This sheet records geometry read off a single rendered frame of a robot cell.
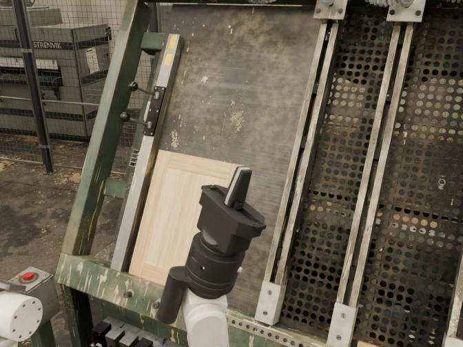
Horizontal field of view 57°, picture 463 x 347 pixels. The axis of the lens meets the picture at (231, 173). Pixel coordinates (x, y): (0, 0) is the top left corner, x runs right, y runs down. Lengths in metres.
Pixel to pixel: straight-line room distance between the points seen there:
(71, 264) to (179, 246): 0.48
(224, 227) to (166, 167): 1.03
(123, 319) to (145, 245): 0.29
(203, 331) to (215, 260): 0.13
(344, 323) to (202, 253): 0.77
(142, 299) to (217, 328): 0.93
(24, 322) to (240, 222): 0.37
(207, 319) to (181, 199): 0.94
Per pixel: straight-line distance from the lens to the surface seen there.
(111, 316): 1.77
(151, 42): 1.94
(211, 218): 0.66
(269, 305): 1.41
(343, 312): 1.36
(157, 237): 1.64
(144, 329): 1.69
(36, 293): 1.70
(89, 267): 1.78
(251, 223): 0.62
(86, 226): 1.86
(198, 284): 0.69
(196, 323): 0.71
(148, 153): 1.68
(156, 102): 1.71
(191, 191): 1.59
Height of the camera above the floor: 1.89
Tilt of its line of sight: 24 degrees down
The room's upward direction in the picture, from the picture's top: straight up
